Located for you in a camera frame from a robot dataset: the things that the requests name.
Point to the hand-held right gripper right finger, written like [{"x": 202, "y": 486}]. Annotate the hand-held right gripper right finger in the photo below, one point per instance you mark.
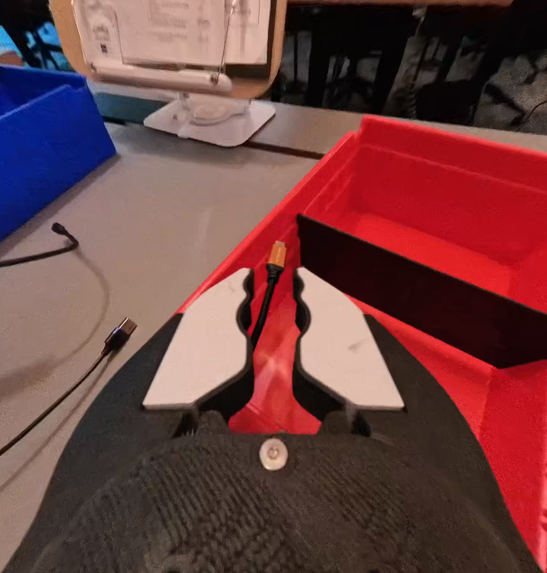
[{"x": 349, "y": 353}]

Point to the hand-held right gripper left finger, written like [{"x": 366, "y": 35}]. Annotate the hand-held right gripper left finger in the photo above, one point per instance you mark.
[{"x": 202, "y": 349}]

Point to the red plastic bin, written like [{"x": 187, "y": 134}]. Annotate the red plastic bin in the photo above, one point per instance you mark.
[{"x": 434, "y": 201}]

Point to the blue plastic bin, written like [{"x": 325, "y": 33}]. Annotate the blue plastic bin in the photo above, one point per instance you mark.
[{"x": 40, "y": 147}]

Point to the grey desk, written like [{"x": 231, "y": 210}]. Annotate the grey desk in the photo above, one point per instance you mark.
[{"x": 166, "y": 215}]

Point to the black bin divider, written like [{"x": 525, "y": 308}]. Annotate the black bin divider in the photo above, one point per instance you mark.
[{"x": 412, "y": 291}]

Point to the printed instruction sheet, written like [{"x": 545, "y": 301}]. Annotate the printed instruction sheet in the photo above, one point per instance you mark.
[{"x": 175, "y": 31}]

